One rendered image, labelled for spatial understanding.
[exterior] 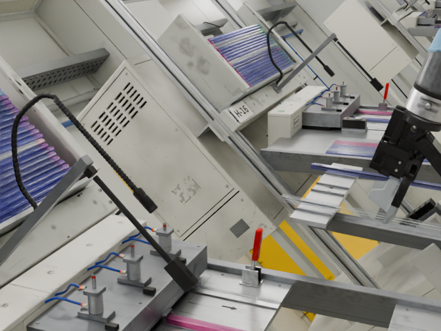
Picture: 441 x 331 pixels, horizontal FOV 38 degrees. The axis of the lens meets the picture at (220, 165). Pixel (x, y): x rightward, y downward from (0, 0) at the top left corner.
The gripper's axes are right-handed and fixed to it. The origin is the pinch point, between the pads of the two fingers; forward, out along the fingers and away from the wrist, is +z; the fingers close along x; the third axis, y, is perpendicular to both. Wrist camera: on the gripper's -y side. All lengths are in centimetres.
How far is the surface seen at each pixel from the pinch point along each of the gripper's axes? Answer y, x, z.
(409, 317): -8.9, 18.2, 6.9
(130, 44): 191, -250, 74
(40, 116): 69, 14, 5
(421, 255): -8.4, -7.9, 8.4
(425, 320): -11.3, 18.2, 6.1
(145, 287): 29.5, 36.4, 11.9
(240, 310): 15.9, 26.7, 14.8
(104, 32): 211, -249, 73
